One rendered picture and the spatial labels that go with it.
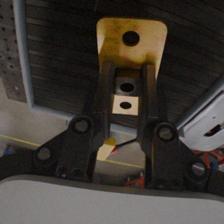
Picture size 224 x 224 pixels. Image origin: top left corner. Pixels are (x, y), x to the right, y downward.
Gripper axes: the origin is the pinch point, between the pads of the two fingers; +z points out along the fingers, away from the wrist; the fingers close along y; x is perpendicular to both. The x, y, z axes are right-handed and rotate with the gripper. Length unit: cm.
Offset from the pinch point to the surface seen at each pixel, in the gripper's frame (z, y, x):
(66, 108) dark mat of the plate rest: 2.5, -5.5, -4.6
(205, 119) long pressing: 18.5, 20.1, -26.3
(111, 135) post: 4.5, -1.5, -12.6
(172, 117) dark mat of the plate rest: 2.5, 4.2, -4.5
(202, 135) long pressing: 18.5, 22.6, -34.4
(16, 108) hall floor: 118, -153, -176
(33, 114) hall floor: 118, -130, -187
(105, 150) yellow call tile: 2.5, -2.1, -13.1
